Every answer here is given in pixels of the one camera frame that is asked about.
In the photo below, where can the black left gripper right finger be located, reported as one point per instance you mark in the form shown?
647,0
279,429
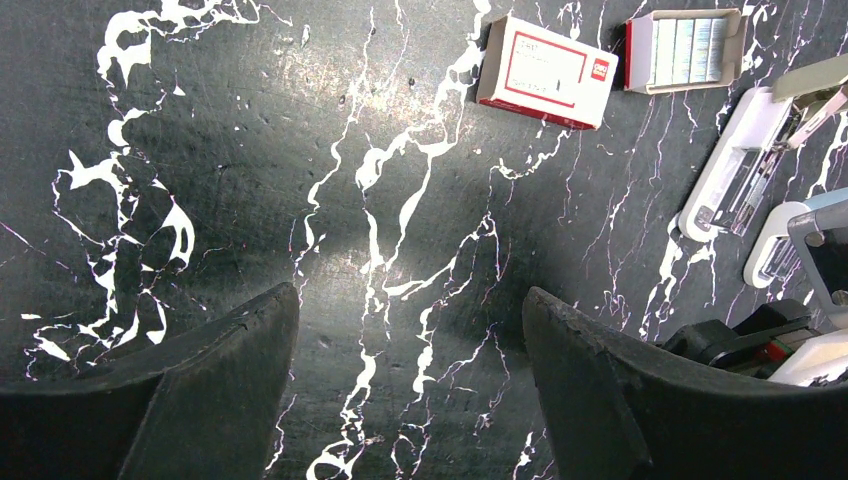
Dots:
619,408

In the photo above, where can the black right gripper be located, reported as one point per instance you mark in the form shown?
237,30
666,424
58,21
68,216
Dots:
761,343

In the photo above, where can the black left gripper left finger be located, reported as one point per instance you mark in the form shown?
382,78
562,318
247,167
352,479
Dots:
200,405

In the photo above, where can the light blue eraser block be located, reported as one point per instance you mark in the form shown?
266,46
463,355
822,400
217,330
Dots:
773,256

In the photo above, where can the cream white stapler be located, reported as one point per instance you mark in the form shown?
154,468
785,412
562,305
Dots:
766,123

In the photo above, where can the grey staple tray insert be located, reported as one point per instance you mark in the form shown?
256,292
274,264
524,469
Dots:
669,51

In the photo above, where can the white red staple box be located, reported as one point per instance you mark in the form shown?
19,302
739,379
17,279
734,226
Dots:
538,73

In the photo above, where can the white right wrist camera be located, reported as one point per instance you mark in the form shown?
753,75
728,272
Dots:
820,358

